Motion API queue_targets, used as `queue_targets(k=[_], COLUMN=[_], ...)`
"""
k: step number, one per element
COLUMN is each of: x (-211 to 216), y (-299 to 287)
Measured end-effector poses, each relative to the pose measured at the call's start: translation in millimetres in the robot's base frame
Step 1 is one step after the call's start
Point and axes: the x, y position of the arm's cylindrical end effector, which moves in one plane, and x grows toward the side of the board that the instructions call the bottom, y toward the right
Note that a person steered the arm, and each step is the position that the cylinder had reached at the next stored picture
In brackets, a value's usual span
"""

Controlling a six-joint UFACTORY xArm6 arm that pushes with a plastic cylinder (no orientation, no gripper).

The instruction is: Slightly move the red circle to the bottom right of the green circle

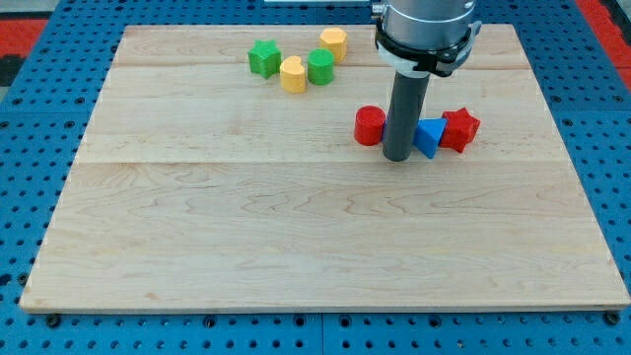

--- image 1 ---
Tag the yellow heart block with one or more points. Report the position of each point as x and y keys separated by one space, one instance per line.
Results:
x=293 y=75

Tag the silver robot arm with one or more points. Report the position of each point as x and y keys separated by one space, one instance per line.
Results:
x=422 y=37

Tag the yellow hexagon block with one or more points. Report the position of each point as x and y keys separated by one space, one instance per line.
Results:
x=334 y=40

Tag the green star block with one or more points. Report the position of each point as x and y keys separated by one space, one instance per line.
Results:
x=264 y=58

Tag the red cylinder block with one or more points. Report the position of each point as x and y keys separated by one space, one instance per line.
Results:
x=369 y=125

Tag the green cylinder block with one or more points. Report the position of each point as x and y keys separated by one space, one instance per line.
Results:
x=320 y=66

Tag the blue triangle block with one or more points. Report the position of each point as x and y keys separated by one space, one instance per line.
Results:
x=428 y=135

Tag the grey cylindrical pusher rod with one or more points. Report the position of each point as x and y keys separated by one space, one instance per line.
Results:
x=406 y=102

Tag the light wooden board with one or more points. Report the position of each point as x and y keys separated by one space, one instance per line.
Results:
x=201 y=188

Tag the red star block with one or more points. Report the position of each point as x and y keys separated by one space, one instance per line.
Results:
x=460 y=129

